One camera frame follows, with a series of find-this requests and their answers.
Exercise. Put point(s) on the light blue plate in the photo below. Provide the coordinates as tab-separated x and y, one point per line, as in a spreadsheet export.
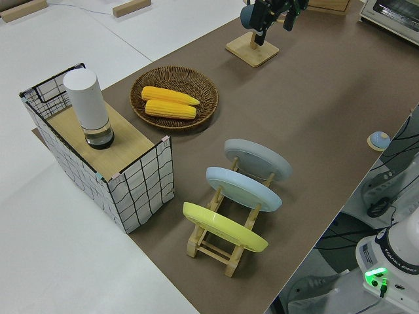
242	188

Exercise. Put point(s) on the white toaster oven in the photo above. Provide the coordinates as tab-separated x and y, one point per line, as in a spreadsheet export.
393	16

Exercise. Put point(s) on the wooden mug stand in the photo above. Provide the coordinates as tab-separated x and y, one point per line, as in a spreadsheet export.
253	54

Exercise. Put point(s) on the wooden plate rack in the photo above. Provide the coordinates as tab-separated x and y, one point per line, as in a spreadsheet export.
209	250

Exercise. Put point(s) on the yellow plate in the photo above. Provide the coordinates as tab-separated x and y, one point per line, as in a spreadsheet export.
222	227

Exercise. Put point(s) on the wooden basket lid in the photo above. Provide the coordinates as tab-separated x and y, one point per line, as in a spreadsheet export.
124	140

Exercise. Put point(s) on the gray plate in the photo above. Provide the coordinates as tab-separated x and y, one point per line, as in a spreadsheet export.
258	158

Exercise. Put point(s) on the brown wicker basket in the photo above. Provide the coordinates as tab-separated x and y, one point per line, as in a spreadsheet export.
203	85

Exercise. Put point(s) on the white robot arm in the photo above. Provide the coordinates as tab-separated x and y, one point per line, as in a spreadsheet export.
393	261

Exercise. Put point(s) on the wooden block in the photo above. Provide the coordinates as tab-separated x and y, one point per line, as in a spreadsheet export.
19	11
131	8

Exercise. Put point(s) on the blue service bell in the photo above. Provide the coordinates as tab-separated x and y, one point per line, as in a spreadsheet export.
378	140

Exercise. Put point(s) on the yellow corn cob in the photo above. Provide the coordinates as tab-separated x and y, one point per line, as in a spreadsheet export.
170	109
167	95

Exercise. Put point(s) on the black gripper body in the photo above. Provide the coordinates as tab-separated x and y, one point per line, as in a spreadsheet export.
288	5

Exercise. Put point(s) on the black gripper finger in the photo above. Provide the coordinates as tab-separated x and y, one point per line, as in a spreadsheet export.
261	19
290	21

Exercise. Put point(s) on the brown table mat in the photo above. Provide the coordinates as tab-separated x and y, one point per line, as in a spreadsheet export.
294	114

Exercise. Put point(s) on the dark blue mug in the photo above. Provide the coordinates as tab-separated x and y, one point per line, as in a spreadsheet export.
246	16

